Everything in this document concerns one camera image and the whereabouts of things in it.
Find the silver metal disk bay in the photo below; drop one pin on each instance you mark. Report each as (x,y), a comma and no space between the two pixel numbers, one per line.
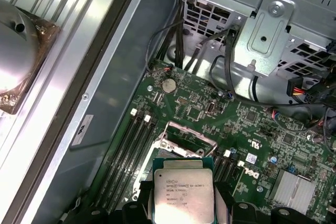
(265,37)

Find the CPU socket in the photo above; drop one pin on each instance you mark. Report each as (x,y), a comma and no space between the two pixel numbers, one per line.
(181,153)

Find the blue top capacitor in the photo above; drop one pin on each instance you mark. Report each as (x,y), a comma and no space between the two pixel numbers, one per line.
(273,159)

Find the brown square base plate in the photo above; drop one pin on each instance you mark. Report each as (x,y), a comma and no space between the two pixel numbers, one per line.
(48,35)

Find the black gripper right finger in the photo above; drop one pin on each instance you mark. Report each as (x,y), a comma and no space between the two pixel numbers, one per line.
(236,216)

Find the black power connector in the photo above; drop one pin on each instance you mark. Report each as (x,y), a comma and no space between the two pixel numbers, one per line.
(291,87)

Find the black PC case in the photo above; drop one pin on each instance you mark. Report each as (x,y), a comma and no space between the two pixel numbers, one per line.
(118,77)

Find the silver finned heatsink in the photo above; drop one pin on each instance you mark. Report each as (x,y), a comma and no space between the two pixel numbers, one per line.
(291,192)

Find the silver CPU green board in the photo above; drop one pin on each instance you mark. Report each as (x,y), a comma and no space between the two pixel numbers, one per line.
(183,190)

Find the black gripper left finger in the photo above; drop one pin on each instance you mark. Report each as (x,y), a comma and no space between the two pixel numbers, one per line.
(134,213)

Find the green motherboard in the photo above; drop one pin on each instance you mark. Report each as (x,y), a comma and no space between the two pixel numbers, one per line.
(236,119)

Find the silver USB port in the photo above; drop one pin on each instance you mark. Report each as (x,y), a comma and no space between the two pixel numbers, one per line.
(210,108)

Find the metal socket cover frame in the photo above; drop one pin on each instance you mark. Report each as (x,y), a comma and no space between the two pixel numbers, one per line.
(194,133)

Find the black RAM slot row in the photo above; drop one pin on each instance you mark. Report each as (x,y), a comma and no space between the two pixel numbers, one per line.
(126,155)
(223,166)

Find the round coin cell battery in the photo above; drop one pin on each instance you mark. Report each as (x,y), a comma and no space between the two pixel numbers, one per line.
(168,86)

